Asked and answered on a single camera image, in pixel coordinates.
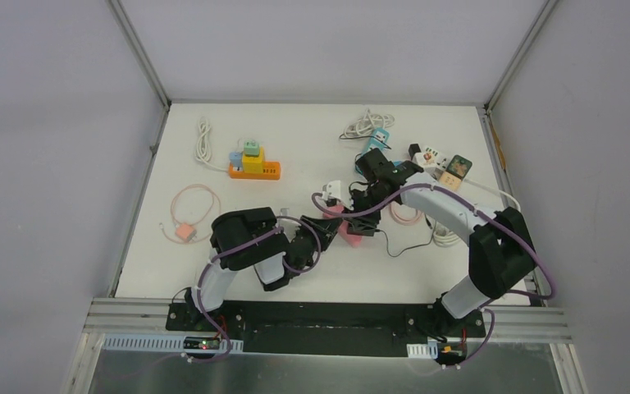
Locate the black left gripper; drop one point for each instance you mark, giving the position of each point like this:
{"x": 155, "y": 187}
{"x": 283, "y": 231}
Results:
{"x": 325, "y": 228}

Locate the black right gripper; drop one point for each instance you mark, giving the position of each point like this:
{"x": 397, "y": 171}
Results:
{"x": 365, "y": 222}

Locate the pink triangular power strip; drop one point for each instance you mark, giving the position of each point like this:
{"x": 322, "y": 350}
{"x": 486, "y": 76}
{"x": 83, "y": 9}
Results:
{"x": 353, "y": 240}

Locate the teal power strip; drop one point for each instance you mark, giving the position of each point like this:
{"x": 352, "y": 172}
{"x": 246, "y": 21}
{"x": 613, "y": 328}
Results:
{"x": 377, "y": 138}

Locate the pink plug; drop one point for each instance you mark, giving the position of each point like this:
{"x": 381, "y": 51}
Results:
{"x": 185, "y": 232}

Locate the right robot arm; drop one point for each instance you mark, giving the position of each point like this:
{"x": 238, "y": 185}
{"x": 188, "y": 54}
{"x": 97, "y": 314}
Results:
{"x": 500, "y": 249}

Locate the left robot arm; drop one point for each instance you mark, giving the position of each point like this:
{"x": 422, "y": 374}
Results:
{"x": 277, "y": 247}

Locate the small black plug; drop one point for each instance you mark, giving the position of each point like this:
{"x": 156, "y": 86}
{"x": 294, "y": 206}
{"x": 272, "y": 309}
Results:
{"x": 413, "y": 149}

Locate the white cube socket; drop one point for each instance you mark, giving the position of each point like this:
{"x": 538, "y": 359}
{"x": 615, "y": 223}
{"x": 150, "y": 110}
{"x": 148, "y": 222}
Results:
{"x": 430, "y": 159}

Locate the beige plug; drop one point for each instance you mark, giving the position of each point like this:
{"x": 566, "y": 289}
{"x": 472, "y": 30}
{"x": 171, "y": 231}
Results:
{"x": 450, "y": 181}

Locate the green patterned plug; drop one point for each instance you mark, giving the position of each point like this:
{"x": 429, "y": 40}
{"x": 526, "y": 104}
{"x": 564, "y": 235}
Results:
{"x": 459, "y": 166}

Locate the yellow plug adapter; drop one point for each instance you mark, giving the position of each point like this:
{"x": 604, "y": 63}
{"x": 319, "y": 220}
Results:
{"x": 254, "y": 165}

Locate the green plug adapter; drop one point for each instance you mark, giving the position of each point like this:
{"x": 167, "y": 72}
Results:
{"x": 251, "y": 148}

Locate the light blue plug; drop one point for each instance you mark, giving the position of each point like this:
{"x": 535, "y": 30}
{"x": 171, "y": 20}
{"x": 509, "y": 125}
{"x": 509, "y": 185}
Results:
{"x": 236, "y": 159}

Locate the orange power strip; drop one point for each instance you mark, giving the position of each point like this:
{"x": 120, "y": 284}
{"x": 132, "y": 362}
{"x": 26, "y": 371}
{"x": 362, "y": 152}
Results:
{"x": 268, "y": 171}

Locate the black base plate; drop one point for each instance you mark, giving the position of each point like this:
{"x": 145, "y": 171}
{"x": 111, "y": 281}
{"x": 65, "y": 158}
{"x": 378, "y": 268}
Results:
{"x": 307, "y": 328}

